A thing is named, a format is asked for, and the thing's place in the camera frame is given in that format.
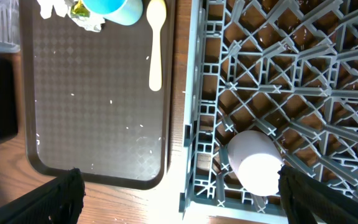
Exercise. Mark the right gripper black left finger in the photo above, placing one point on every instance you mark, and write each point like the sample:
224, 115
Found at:
58, 201

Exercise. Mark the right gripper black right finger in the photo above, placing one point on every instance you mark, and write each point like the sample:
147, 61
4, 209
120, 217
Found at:
304, 198

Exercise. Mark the pink white cup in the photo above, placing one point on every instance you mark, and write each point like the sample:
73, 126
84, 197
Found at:
256, 162

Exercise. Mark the grey dishwasher rack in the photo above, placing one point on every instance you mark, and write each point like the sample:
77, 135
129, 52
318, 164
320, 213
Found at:
286, 68

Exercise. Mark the brown serving tray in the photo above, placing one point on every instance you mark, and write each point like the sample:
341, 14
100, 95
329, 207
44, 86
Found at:
87, 99

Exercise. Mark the black tray bin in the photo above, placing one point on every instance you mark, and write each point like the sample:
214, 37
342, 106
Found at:
8, 118

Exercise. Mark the yellow food wrapper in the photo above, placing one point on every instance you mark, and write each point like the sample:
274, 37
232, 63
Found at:
78, 9

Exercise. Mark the clear plastic bin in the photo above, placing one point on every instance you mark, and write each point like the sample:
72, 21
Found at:
9, 26

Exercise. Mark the crumpled white paper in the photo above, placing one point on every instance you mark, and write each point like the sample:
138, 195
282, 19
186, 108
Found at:
62, 8

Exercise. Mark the light blue cup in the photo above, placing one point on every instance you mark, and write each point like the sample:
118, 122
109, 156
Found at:
123, 12

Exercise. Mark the yellow spoon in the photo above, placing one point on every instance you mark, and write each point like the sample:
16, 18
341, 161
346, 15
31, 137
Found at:
156, 15

